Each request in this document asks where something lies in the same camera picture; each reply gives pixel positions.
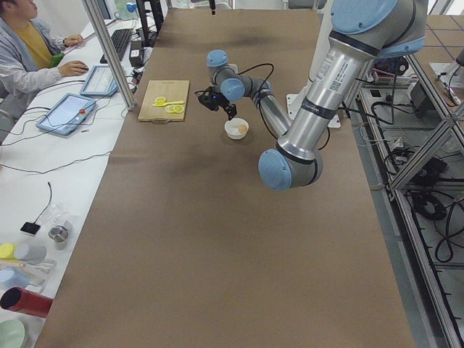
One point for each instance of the white camera stand pole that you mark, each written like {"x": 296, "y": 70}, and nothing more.
{"x": 316, "y": 105}

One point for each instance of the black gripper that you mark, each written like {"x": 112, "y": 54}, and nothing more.
{"x": 222, "y": 102}

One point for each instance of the aluminium table frame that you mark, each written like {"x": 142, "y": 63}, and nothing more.
{"x": 407, "y": 116}

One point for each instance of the person left hand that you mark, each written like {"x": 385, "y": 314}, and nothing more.
{"x": 74, "y": 40}

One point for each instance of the near blue teach pendant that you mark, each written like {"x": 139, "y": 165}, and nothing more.
{"x": 67, "y": 114}

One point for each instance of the yellow cup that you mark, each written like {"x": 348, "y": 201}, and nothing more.
{"x": 7, "y": 251}

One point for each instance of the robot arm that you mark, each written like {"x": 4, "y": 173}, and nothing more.
{"x": 361, "y": 31}

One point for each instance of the bamboo cutting board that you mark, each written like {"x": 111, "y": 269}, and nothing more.
{"x": 172, "y": 90}

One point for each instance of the light blue cup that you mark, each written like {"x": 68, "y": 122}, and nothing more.
{"x": 13, "y": 277}

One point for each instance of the grey cup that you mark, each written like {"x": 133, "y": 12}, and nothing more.
{"x": 32, "y": 254}

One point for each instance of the small black square device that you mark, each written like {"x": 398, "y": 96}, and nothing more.
{"x": 30, "y": 228}

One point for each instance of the green bowl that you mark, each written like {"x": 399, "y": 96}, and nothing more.
{"x": 13, "y": 334}

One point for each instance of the far blue teach pendant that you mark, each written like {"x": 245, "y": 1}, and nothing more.
{"x": 99, "y": 82}

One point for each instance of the black keyboard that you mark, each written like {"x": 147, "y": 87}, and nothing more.
{"x": 120, "y": 40}

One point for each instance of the person right hand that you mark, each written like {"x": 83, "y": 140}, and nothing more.
{"x": 72, "y": 69}

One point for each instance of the white ceramic bowl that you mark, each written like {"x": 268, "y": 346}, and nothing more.
{"x": 231, "y": 128}

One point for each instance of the blue teach pendant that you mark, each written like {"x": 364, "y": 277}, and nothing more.
{"x": 99, "y": 82}
{"x": 67, "y": 114}

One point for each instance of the aluminium frame post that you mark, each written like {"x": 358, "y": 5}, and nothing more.
{"x": 94, "y": 14}

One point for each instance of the black power adapter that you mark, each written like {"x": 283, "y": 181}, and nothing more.
{"x": 136, "y": 56}

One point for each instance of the person in grey jacket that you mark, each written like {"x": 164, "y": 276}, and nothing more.
{"x": 30, "y": 57}

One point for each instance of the lemon slice pair near handle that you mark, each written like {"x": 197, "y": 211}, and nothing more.
{"x": 175, "y": 109}

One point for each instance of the steel cup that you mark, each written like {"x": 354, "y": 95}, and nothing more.
{"x": 60, "y": 234}

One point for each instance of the lemon slice pair far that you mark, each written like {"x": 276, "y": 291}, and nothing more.
{"x": 160, "y": 101}

